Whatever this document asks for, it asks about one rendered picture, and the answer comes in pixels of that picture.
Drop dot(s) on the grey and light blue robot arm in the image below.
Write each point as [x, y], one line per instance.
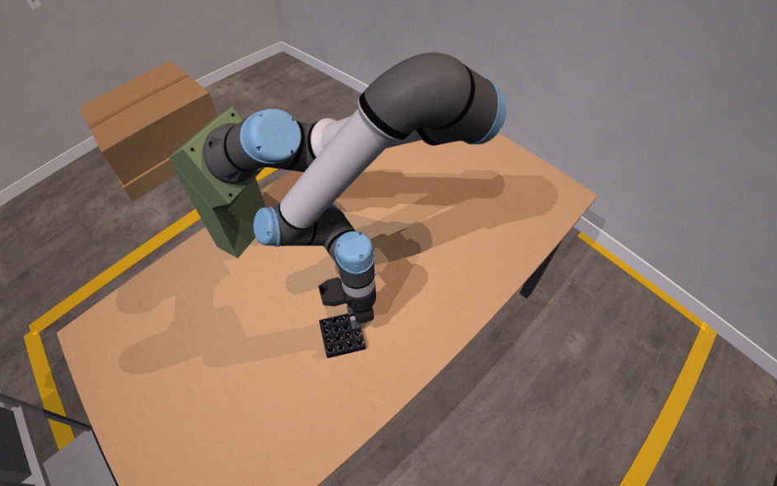
[431, 97]

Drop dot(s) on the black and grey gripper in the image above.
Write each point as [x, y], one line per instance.
[359, 301]

